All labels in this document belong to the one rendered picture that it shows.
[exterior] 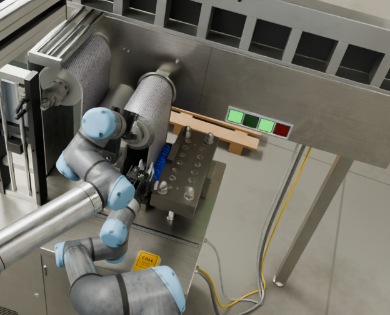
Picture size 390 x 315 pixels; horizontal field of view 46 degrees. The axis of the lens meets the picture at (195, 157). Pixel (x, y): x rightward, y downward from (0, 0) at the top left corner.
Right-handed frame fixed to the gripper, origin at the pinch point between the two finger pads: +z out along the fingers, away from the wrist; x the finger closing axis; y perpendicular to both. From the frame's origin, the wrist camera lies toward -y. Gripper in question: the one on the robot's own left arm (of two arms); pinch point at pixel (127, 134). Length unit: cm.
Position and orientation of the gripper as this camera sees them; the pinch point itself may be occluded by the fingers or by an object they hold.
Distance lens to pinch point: 146.8
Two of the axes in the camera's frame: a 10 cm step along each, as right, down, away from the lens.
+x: -9.6, -2.9, 0.7
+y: 2.8, -9.6, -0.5
